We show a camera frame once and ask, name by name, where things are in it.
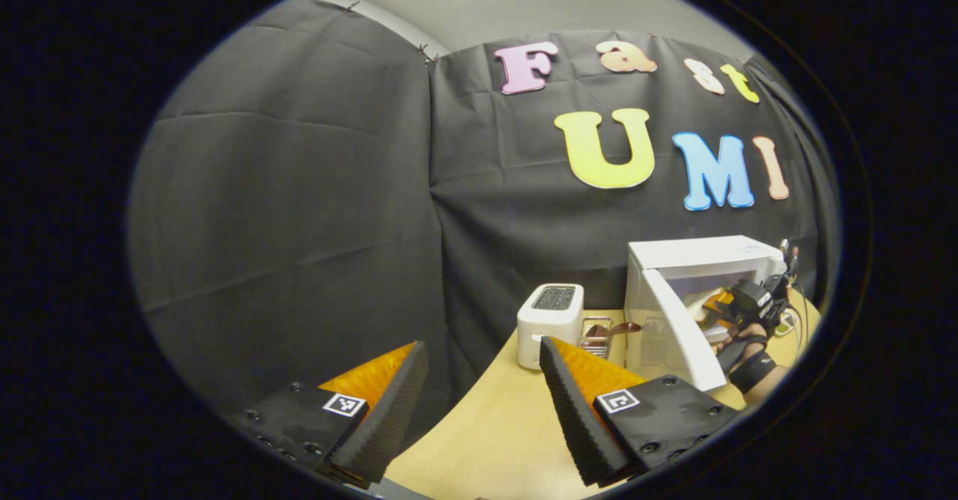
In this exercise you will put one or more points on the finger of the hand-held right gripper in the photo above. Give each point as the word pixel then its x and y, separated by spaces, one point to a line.
pixel 722 307

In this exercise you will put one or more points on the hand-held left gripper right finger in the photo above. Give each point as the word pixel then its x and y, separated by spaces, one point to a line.
pixel 576 421

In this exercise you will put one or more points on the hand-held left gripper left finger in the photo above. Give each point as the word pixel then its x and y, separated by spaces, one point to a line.
pixel 385 418

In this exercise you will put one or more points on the white microwave oven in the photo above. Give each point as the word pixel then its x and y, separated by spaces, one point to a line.
pixel 696 253

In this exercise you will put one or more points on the small white dish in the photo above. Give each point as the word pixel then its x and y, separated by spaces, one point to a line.
pixel 786 326

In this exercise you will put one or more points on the white toaster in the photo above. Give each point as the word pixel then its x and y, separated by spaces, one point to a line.
pixel 546 328

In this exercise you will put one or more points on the black backdrop cloth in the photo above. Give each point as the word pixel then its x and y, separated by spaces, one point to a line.
pixel 299 223

